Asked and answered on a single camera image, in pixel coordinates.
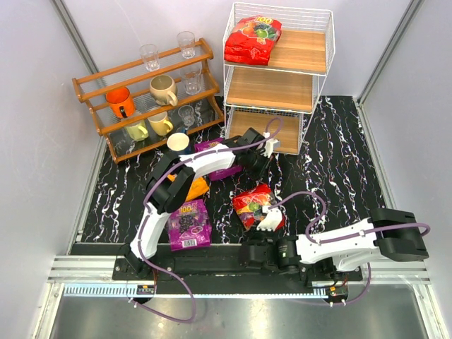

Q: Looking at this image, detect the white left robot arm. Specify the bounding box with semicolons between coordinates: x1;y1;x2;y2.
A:
124;128;280;278

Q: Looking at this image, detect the clear glass shelf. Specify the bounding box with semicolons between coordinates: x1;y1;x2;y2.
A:
179;64;201;95
178;105;195;129

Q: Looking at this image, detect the blue mug white inside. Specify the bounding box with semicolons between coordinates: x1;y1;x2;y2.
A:
167;132;191;155

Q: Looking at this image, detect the clear glass bottom shelf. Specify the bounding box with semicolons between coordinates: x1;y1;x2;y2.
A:
178;105;195;129

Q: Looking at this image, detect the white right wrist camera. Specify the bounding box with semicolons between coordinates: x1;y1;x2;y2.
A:
256;206;283;232

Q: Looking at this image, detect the clear glass top right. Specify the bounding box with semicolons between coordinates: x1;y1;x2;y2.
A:
177;31;196;59

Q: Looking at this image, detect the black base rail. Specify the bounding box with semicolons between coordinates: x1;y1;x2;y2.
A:
112;242;363;283

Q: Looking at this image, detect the clear glass middle shelf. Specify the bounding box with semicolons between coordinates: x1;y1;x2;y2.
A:
179;64;201;95

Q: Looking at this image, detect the white wire wooden shelf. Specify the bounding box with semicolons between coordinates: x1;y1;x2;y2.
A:
223;2;335;155

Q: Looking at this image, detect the beige round mug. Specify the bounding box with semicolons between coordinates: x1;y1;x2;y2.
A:
150;75;178;107

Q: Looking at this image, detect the wooden cup rack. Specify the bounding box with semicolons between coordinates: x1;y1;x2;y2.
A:
73;38;224;163

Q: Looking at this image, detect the purple candy bag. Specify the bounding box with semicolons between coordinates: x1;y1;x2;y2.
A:
194;138;242;182
167;199;212;251

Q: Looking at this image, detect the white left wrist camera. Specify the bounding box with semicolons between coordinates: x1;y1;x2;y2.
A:
257;138;280;158

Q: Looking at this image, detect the red candy bag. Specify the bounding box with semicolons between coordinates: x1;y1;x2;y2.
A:
232;184;285;231
224;16;282;66

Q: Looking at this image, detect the orange candy bag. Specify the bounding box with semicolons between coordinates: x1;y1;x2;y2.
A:
185;177;210;202

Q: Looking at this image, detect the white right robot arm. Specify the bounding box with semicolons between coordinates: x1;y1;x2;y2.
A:
239;206;430;278

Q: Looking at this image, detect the purple candy bag front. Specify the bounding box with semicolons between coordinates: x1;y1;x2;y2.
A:
167;199;212;251

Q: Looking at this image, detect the yellow mug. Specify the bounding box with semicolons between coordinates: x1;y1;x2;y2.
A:
148;112;174;136

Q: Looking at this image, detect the clear glass top left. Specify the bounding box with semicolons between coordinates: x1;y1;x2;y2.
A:
139;44;160;72

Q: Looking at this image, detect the purple candy bag back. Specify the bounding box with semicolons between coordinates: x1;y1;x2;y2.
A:
194;138;242;182

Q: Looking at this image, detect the orange mug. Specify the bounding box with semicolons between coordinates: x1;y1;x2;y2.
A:
106;87;136;119

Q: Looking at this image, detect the clear glass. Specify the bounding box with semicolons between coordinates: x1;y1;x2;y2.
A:
139;44;160;72
177;31;196;59

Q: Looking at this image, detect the pale green mug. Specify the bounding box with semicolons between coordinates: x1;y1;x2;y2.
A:
125;120;149;141

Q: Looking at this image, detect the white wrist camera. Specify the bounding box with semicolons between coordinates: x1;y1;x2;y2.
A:
256;206;283;232
257;138;280;158

